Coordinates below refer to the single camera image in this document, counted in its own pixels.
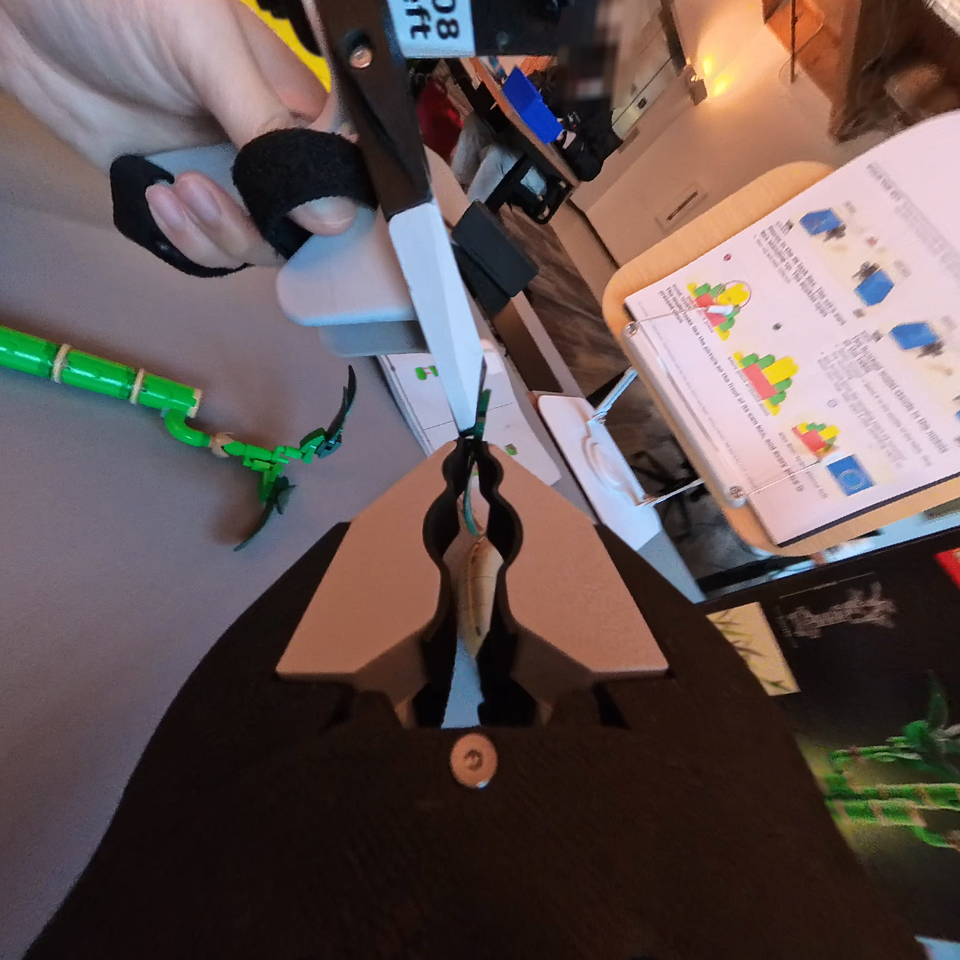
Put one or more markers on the blue plastic bin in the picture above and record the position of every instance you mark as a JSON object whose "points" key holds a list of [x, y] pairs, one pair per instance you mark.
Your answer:
{"points": [[529, 105]]}

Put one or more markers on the person's left hand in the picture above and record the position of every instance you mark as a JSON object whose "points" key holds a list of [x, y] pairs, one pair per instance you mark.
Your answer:
{"points": [[112, 60]]}

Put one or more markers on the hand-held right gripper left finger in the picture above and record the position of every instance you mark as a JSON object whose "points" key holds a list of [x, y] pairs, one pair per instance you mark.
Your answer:
{"points": [[360, 600]]}

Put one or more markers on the grey desk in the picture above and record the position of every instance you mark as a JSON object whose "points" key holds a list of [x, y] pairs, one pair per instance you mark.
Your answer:
{"points": [[150, 675]]}

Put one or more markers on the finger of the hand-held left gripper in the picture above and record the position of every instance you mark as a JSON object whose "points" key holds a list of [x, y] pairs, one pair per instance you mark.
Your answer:
{"points": [[442, 315]]}

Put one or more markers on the dark green leaf piece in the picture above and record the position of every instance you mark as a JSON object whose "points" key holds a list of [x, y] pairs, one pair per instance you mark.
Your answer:
{"points": [[482, 409]]}

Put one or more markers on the white stand base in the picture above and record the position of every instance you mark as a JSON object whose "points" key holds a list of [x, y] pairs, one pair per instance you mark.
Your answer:
{"points": [[600, 450]]}

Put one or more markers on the green brick bamboo stalk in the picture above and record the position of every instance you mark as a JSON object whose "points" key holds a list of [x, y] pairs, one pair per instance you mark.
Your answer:
{"points": [[97, 371]]}

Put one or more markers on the open instruction manual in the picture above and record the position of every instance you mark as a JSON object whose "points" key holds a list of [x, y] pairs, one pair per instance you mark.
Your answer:
{"points": [[825, 360]]}

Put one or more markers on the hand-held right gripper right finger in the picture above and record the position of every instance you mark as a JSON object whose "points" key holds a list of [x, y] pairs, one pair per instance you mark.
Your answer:
{"points": [[577, 600]]}

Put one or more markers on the black bamboo building set box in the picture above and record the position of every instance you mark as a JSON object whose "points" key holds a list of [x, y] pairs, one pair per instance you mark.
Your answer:
{"points": [[862, 675]]}

